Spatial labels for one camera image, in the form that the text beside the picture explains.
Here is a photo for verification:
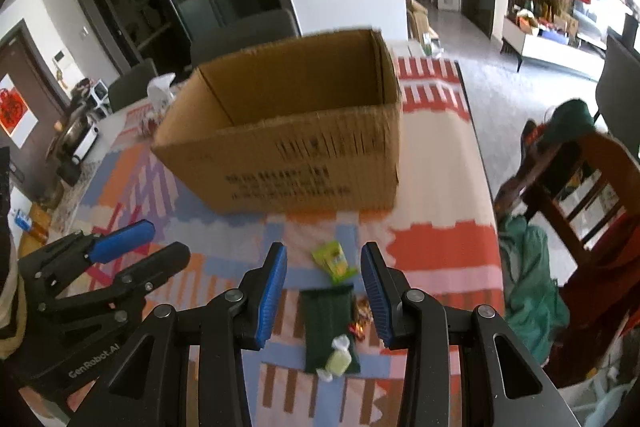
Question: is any green candy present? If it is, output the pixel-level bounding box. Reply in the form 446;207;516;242
316;335;352;383

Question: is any dark green snack packet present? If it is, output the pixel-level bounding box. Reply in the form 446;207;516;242
300;284;361;375

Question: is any left hand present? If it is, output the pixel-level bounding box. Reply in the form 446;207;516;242
0;225;30;360

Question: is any green cloth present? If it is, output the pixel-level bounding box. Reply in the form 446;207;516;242
498;216;570;365

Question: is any electric cooking pot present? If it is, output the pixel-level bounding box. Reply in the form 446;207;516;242
46;107;99;165

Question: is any colourful patterned tablecloth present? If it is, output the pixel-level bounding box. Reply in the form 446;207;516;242
50;57;504;426

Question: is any floral tissue pouch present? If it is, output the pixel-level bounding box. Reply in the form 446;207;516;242
140;72;176;136

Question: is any yellow-green snack packet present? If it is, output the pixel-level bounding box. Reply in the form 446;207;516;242
311;241;358;285

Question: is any wooden armchair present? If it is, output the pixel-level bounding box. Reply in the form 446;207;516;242
494;130;639;387

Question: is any dark grey dining chair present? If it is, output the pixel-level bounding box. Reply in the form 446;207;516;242
191;9;300;67

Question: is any brown cardboard box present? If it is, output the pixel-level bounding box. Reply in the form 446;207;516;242
151;29;401;213

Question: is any black chair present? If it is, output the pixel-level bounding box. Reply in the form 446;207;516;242
596;32;640;158

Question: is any white low tv cabinet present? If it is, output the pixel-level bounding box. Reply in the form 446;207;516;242
501;17;604;80

